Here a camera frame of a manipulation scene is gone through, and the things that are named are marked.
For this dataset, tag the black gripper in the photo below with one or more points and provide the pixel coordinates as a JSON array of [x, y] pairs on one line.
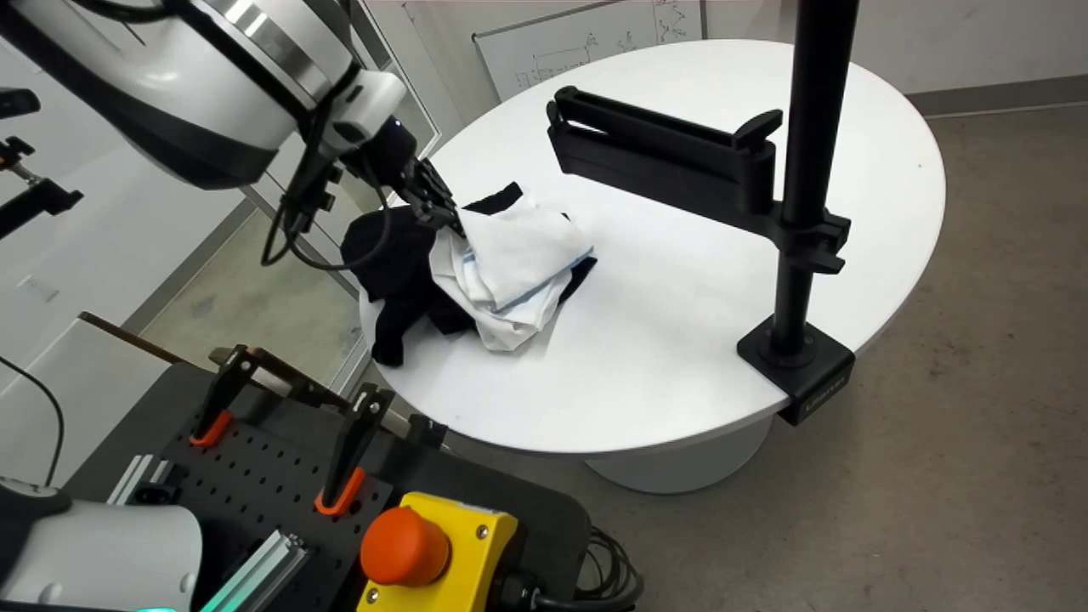
[[392, 153]]

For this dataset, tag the white cloth with blue stripes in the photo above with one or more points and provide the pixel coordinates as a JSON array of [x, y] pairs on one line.
[[510, 255]]

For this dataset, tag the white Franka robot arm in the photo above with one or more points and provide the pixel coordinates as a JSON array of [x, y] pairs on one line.
[[170, 80]]

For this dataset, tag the black cloth garment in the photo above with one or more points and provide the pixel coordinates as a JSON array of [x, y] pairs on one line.
[[392, 272]]

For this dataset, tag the black monitor stand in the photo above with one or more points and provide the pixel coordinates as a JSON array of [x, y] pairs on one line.
[[40, 198]]

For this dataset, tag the black clamp-on stand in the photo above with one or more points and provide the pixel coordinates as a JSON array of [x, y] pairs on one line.
[[811, 112]]

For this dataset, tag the long brown metal bar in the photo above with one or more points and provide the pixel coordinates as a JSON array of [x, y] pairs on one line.
[[170, 343]]

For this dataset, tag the black perforated mounting board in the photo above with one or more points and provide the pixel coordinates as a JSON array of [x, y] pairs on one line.
[[273, 476]]

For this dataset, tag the white desk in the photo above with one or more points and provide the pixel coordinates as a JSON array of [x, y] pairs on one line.
[[102, 259]]

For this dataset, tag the yellow emergency stop red button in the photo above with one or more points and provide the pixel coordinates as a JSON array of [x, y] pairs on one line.
[[477, 546]]

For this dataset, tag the aluminium extrusion bar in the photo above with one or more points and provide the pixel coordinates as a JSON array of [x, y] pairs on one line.
[[261, 572], [136, 480]]

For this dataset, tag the dark wrist camera box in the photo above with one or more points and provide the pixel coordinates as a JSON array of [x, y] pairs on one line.
[[308, 189]]

